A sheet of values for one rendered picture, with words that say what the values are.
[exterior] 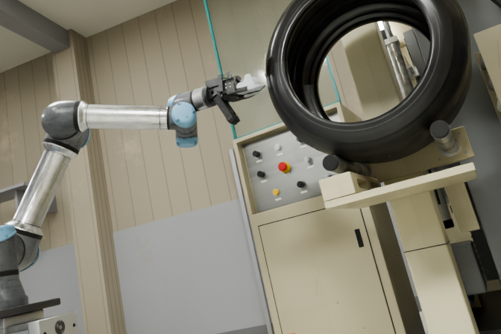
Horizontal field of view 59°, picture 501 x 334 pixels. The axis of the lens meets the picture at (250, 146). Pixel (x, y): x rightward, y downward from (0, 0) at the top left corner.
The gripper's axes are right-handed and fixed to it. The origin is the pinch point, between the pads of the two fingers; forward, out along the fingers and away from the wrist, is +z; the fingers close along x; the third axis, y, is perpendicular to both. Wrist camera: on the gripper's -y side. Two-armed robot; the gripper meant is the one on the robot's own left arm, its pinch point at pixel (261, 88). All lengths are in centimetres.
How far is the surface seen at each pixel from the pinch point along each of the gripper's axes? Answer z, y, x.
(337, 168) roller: 23.2, -30.8, -9.5
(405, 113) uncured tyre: 42.9, -20.4, -11.3
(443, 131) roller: 50, -26, -11
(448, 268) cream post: 43, -62, 26
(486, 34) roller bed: 66, 5, 19
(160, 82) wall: -230, 128, 248
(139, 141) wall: -259, 66, 242
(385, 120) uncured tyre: 37.7, -21.0, -11.5
